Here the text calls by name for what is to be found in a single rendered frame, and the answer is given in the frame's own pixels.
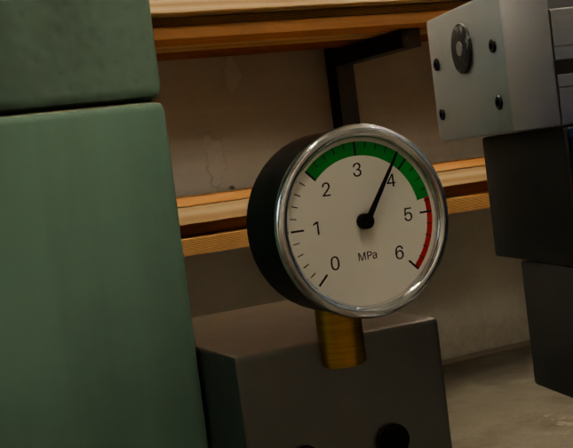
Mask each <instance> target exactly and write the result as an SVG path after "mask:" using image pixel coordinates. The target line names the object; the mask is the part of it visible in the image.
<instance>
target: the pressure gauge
mask: <svg viewBox="0 0 573 448"><path fill-rule="evenodd" d="M396 151H397V152H398V154H397V157H396V158H395V161H394V165H393V167H392V170H391V171H390V174H389V177H388V179H387V182H386V185H385V187H384V190H383V192H382V195H381V197H380V199H379V202H378V206H377V208H376V211H375V212H374V215H373V218H374V221H375V222H374V225H373V227H372V228H369V229H362V228H359V227H358V226H357V223H356V220H357V217H358V216H359V215H360V214H363V213H368V212H369V210H370V208H371V205H372V203H373V201H374V199H375V197H376V195H377V192H378V190H379V188H380V186H381V183H382V181H383V179H384V178H385V176H386V172H387V170H388V168H389V166H390V164H391V163H392V160H393V158H394V155H395V153H396ZM246 222H247V236H248V240H249V244H250V248H251V253H252V256H253V258H254V260H255V262H256V264H257V266H258V268H259V270H260V272H261V274H262V275H263V277H264V278H265V279H266V280H267V281H268V282H269V284H270V285H271V286H272V287H273V288H274V289H275V290H276V291H278V292H279V293H280V294H281V295H282V296H283V297H285V298H286V299H288V300H290V301H291V302H294V303H296V304H298V305H300V306H302V307H305V308H311V309H314V316H315V323H316V330H317V338H318V340H319V341H320V344H321V350H322V363H323V366H326V368H328V369H340V368H348V367H353V366H357V365H360V364H363V363H364V361H365V360H366V359H367V357H366V350H365V342H364V335H363V328H362V319H369V318H376V317H380V316H386V315H388V314H391V313H393V312H395V311H397V310H399V309H401V308H403V307H405V306H406V305H408V304H409V303H410V302H412V301H413V300H414V299H415V298H417V296H418V295H419V294H420V293H421V292H422V291H423V290H424V289H425V288H426V287H427V285H428V284H429V283H430V281H431V280H432V278H433V277H434V274H435V272H436V271H437V269H438V267H439V265H440V263H441V261H442V256H443V254H444V250H445V246H446V242H447V236H448V227H449V216H448V206H447V201H446V196H445V194H444V190H443V187H442V183H441V181H440V178H439V176H438V174H437V172H436V170H435V169H434V167H433V166H432V164H431V162H430V161H429V159H428V158H427V157H426V155H425V154H424V153H423V152H422V151H421V150H420V149H419V148H418V147H417V146H416V145H415V144H414V143H413V142H411V141H410V140H409V139H407V138H406V137H404V136H402V135H401V134H400V133H398V132H395V131H393V130H391V129H388V128H385V127H383V126H379V125H374V124H349V125H343V126H340V127H338V128H335V129H332V130H330V131H328V132H320V133H316V134H311V135H307V136H304V137H301V138H299V139H296V140H294V141H292V142H290V143H289V144H287V145H285V146H284V147H282V148H281V149H280V150H278V151H277V152H276V153H275V154H274V155H273V156H272V157H271V158H270V159H269V160H268V162H267V163H266V164H265V165H264V167H263V168H262V170H261V172H260V173H259V176H258V177H257V178H256V180H255V183H254V185H253V188H252V190H251V195H250V199H249V202H248V209H247V219H246Z"/></svg>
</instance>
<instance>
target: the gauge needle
mask: <svg viewBox="0 0 573 448"><path fill-rule="evenodd" d="M397 154H398V152H397V151H396V153H395V155H394V158H393V160H392V163H391V164H390V166H389V168H388V170H387V172H386V176H385V178H384V179H383V181H382V183H381V186H380V188H379V190H378V192H377V195H376V197H375V199H374V201H373V203H372V205H371V208H370V210H369V212H368V213H363V214H360V215H359V216H358V217H357V220H356V223H357V226H358V227H359V228H362V229H369V228H372V227H373V225H374V222H375V221H374V218H373V215H374V212H375V211H376V208H377V206H378V202H379V199H380V197H381V195H382V192H383V190H384V187H385V185H386V182H387V179H388V177H389V174H390V171H391V170H392V167H393V165H394V161H395V158H396V157H397Z"/></svg>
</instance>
